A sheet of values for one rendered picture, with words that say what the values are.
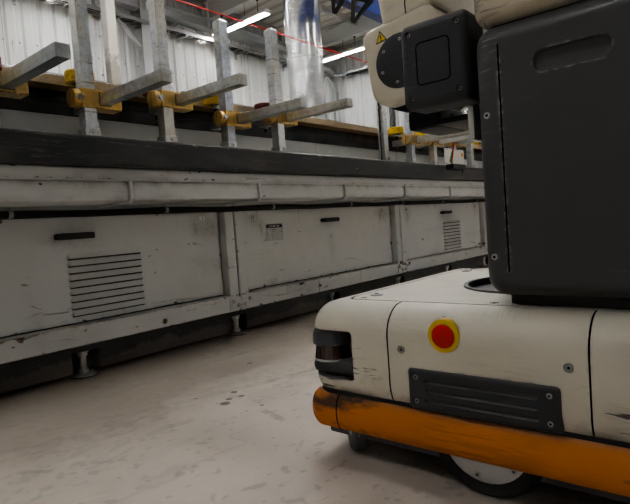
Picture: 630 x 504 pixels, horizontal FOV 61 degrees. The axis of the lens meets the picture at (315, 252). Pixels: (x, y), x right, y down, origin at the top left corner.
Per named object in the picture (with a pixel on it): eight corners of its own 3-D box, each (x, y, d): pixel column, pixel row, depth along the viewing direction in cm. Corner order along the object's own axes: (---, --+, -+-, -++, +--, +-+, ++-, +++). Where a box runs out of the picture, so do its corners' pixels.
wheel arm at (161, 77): (174, 86, 130) (172, 68, 130) (162, 84, 127) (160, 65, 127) (85, 118, 158) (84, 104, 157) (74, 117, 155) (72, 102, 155)
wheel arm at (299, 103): (307, 110, 168) (306, 96, 168) (300, 109, 165) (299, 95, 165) (217, 133, 196) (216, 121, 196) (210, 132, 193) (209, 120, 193)
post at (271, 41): (286, 157, 204) (276, 28, 201) (280, 156, 201) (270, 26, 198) (279, 158, 206) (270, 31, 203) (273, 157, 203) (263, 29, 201)
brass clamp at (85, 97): (123, 110, 150) (122, 92, 150) (76, 104, 140) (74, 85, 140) (112, 114, 154) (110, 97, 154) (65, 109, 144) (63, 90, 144)
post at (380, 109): (390, 160, 260) (384, 66, 258) (385, 160, 257) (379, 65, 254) (383, 162, 263) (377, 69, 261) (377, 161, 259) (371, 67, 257)
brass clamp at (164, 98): (194, 110, 169) (193, 93, 169) (158, 104, 159) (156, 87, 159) (182, 113, 173) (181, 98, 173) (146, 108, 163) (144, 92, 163)
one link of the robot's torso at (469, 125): (530, 141, 108) (524, 16, 106) (472, 129, 86) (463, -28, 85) (413, 159, 125) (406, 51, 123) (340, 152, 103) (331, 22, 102)
